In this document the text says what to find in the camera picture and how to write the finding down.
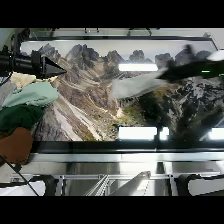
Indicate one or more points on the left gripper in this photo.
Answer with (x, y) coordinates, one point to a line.
(38, 65)

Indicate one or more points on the light grey garment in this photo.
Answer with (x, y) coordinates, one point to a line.
(136, 85)

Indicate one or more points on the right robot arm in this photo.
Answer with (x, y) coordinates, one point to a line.
(196, 68)

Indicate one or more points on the cream garment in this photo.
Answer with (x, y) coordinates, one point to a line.
(23, 80)

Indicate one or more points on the mint green garment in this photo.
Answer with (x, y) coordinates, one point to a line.
(33, 95)

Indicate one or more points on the dark green garment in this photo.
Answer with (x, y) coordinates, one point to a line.
(20, 116)

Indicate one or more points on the brown garment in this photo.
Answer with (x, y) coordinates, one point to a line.
(16, 145)

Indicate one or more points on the silver frame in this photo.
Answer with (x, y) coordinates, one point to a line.
(110, 166)

